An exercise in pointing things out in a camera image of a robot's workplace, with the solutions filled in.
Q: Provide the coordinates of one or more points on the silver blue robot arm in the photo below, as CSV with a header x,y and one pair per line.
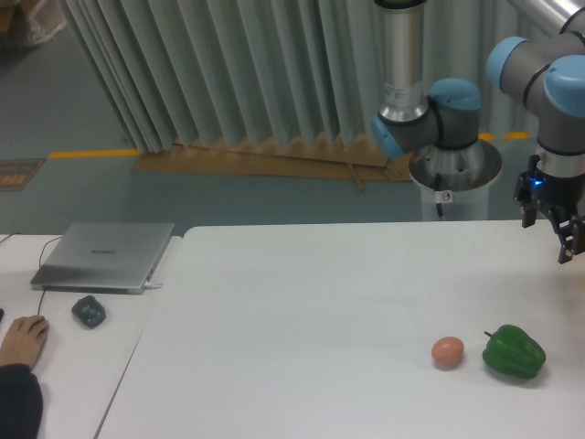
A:
x,y
440,129

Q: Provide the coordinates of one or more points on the brown egg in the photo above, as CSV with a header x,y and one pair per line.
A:
x,y
447,351

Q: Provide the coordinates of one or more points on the black sleeved forearm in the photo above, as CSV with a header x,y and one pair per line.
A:
x,y
21,402

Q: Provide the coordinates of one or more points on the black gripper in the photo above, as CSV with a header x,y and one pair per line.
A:
x,y
538,190

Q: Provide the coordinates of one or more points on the silver closed laptop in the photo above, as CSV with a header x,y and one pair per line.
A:
x,y
115,258

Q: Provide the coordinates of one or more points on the grey-green pleated curtain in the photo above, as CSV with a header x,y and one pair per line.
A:
x,y
273,77

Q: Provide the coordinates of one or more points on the black round controller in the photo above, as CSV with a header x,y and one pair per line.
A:
x,y
89,311

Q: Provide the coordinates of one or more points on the brown cardboard sheet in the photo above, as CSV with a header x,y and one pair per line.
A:
x,y
359,163

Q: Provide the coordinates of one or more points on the green bell pepper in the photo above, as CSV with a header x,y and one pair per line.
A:
x,y
511,351

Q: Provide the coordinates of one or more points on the person's hand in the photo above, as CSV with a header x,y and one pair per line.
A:
x,y
24,341

